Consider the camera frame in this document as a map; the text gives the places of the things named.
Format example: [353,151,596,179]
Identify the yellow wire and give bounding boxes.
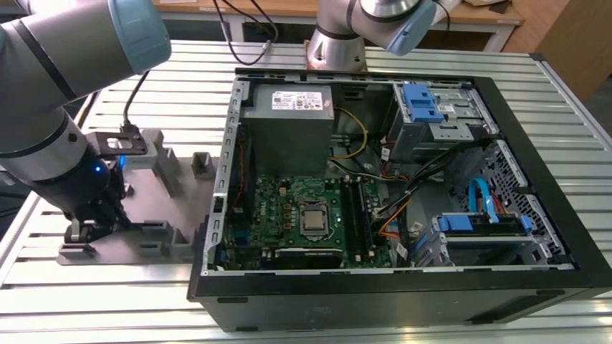
[333,107,369,161]

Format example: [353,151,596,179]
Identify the brown wooden cabinet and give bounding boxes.
[504,0,612,104]

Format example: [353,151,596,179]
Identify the black PC case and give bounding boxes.
[185,66,612,333]

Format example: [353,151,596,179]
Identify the black graphics card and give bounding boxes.
[275,246,345,269]

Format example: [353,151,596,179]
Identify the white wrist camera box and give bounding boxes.
[93,130,161,170]

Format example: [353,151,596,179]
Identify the blue SATA wire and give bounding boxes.
[467,178,499,224]

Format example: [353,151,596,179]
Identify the grey parts rack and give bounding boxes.
[56,128,221,267]

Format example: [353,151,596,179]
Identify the silver CPU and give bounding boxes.
[301,209,329,230]

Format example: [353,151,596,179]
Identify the wooden desk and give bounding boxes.
[155,0,525,53]

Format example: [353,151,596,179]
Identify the white power supply label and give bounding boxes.
[271,91,331,111]

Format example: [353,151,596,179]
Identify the black cable bundle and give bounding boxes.
[377,141,481,218]

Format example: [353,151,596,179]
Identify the grey power supply unit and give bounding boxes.
[241,84,336,171]

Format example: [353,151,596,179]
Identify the orange wire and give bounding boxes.
[377,211,408,239]

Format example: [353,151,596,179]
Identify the grey metal disk bay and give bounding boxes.
[413,213,568,268]

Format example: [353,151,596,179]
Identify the thin hanging cable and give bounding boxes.
[212,0,281,67]

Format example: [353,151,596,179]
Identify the red wire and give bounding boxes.
[232,135,253,212]

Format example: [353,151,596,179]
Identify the grey metal drive cage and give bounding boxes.
[389,81,499,158]

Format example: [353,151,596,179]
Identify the green motherboard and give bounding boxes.
[224,175,408,269]

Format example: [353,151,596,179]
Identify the CPU socket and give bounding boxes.
[296,202,333,242]

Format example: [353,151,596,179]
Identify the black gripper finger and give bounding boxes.
[64,219,113,245]
[113,200,133,230]

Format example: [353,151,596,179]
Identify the black camera cable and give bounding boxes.
[121,70,152,132]

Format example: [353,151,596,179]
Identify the blue disk carrier with disk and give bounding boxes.
[437,214,535,236]

